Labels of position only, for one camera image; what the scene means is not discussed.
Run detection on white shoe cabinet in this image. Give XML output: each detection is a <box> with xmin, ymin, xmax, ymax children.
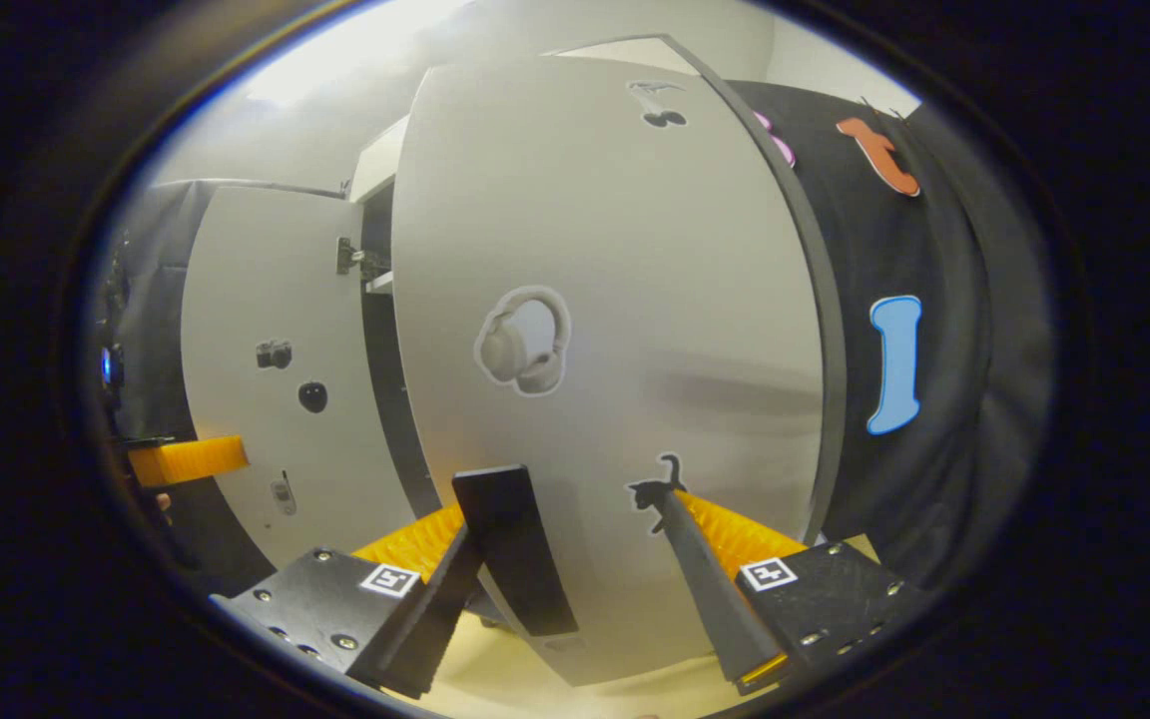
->
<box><xmin>340</xmin><ymin>33</ymin><xmax>851</xmax><ymax>545</ymax></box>

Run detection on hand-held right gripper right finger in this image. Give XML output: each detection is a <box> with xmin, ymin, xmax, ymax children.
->
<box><xmin>653</xmin><ymin>487</ymin><xmax>927</xmax><ymax>697</ymax></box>

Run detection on white cabinet drawer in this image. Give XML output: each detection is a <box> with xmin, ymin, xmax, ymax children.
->
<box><xmin>350</xmin><ymin>115</ymin><xmax>411</xmax><ymax>204</ymax></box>

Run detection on black right door handle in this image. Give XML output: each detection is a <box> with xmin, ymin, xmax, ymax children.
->
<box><xmin>452</xmin><ymin>464</ymin><xmax>579</xmax><ymax>638</ymax></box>

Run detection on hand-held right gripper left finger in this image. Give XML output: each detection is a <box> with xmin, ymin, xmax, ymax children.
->
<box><xmin>209</xmin><ymin>502</ymin><xmax>486</xmax><ymax>700</ymax></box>

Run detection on metal door hinge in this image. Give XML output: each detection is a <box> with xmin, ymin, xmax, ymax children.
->
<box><xmin>335</xmin><ymin>237</ymin><xmax>391</xmax><ymax>279</ymax></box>

